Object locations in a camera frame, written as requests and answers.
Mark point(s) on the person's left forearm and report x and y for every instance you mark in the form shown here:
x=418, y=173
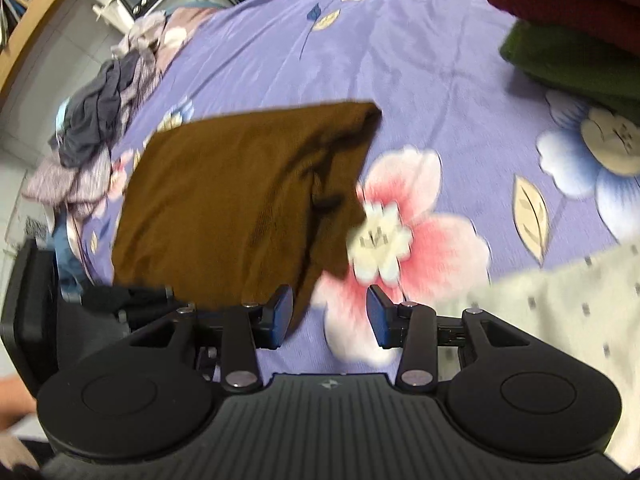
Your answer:
x=15, y=400

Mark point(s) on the red folded garment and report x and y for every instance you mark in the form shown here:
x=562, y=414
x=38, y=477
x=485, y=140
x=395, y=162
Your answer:
x=565, y=5

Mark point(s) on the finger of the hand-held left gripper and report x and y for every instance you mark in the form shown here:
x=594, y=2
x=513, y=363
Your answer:
x=150, y=297

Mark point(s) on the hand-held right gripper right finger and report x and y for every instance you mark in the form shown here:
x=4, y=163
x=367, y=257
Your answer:
x=378, y=317

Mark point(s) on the grey pink clothes pile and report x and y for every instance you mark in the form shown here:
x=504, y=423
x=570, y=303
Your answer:
x=75, y=185

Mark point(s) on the wooden shelf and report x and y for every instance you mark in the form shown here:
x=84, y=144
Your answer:
x=35, y=5

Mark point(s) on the dark grey garment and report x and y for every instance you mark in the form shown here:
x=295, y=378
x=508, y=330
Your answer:
x=100, y=110

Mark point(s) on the brown knit sweater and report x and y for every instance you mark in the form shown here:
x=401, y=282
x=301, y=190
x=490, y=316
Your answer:
x=240, y=195

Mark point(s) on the blue cloth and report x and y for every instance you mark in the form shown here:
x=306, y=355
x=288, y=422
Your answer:
x=67, y=260

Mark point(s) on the purple floral bed sheet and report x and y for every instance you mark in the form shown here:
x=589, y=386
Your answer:
x=430, y=110

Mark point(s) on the green folded garment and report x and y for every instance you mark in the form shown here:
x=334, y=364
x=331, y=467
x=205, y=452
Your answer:
x=570, y=60

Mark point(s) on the white dotted cloth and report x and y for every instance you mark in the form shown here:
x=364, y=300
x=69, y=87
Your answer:
x=560, y=305

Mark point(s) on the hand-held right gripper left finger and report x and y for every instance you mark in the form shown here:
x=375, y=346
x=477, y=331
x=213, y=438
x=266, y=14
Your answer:
x=281, y=320

